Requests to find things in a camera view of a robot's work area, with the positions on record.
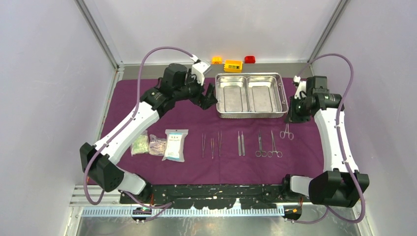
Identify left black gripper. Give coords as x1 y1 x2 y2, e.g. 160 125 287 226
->
174 69 217 110

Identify orange yellow toy block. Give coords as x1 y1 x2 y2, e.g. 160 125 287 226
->
223 59 243 73

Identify steel instrument tray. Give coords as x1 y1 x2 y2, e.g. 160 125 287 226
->
215 73 289 119

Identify steel tweezers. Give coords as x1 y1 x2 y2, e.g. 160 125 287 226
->
218 131 222 157
202 133 206 158

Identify steel tissue forceps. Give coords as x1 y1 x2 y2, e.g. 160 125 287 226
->
210 138 215 159

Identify steel surgical forceps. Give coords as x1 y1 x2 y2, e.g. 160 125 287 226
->
279 123 294 140

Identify purple cloth wrap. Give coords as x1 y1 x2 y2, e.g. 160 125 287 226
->
88 76 354 186

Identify white sterile pouch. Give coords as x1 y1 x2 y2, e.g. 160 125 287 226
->
162 129 188 162

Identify steel surgical scissors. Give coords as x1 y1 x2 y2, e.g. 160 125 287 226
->
267 130 283 158
255 131 268 157

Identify pink clear packet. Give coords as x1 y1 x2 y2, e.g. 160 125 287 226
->
149 134 167 156

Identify green packet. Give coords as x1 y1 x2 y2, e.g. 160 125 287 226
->
131 130 149 156

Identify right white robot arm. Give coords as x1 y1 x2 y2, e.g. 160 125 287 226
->
280 76 370 208

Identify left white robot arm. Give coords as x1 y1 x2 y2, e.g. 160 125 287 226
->
80 61 217 204

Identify small orange block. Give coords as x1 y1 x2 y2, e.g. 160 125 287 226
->
211 57 223 64

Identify red block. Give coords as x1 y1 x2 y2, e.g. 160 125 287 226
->
244 56 256 64

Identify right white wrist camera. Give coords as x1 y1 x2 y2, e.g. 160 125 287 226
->
293 76 306 99

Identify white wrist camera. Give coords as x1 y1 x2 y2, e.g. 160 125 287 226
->
293 76 306 99
191 54 211 86

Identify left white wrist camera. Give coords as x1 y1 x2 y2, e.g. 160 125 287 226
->
191 54 211 86

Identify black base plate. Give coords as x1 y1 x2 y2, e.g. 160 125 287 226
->
119 184 310 209

